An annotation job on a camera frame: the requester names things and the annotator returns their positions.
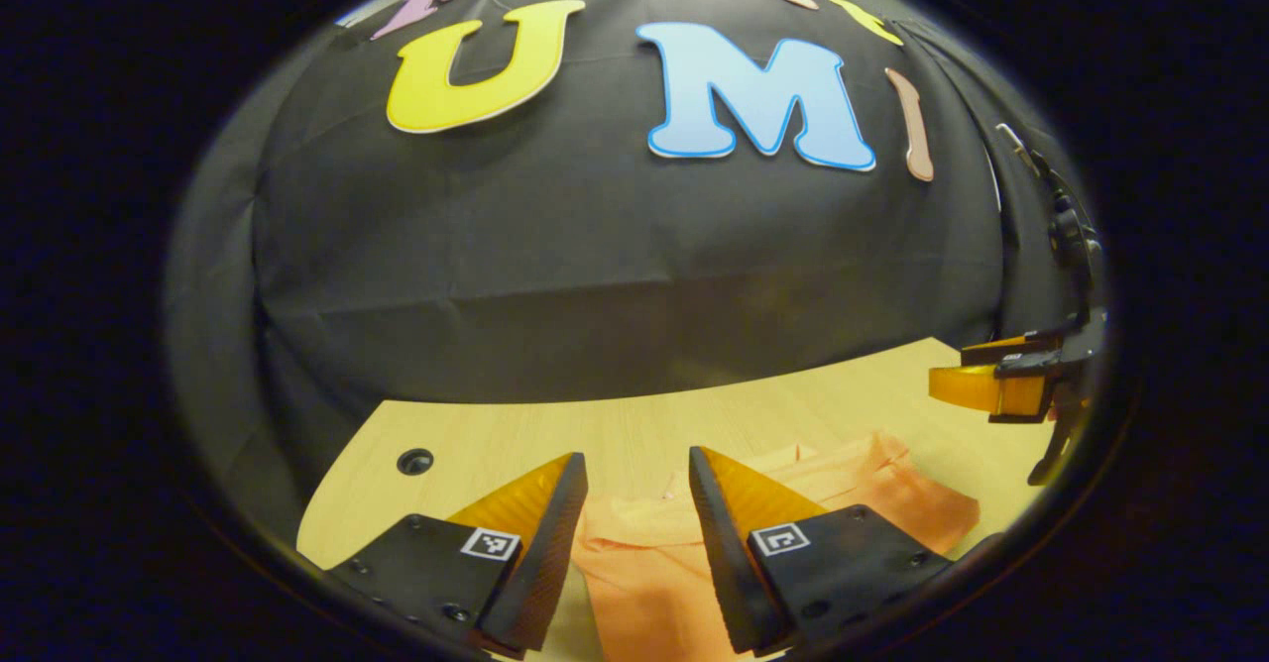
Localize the black backdrop cloth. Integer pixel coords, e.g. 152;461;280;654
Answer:
164;0;1101;544

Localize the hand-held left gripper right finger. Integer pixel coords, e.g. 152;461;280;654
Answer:
688;446;958;656

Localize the orange T-shirt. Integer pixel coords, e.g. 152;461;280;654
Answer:
570;431;981;662

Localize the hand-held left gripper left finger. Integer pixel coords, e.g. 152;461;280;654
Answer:
327;452;589;658

